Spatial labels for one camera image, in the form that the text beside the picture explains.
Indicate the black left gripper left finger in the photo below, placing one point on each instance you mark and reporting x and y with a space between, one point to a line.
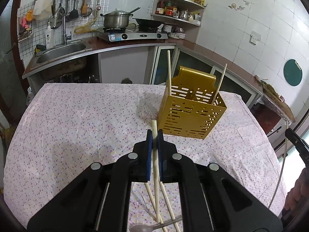
98 198

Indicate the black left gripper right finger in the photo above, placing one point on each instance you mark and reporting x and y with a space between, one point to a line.
211 199

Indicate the stainless steel pot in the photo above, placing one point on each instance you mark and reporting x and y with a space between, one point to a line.
117 19

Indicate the metal spoon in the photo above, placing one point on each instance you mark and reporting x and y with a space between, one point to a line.
146 228

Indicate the silver gas stove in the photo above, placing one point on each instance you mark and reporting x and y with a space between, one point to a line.
117 35

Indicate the black wok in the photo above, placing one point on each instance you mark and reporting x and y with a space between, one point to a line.
144 24

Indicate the corner spice shelf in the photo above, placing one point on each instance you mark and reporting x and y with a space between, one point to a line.
184 14

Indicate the brown kitchen countertop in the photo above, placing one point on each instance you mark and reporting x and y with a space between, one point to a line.
94 46

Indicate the white soap bottle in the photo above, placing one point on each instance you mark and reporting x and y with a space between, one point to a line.
49 37

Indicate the beige wooden chopstick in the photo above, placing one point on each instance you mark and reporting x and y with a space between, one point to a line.
155 162

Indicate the person hand at right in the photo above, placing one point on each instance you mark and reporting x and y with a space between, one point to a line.
300 189

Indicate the metal faucet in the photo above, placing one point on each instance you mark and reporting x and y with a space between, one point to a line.
61 11

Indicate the wall utensil rack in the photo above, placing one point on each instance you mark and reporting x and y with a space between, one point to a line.
60 2

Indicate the stainless steel sink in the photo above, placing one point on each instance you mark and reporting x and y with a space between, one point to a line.
61 51

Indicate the gold perforated utensil holder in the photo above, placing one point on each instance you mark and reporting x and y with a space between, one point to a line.
191 105

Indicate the green round cutting board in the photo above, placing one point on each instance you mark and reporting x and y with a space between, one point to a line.
292 72

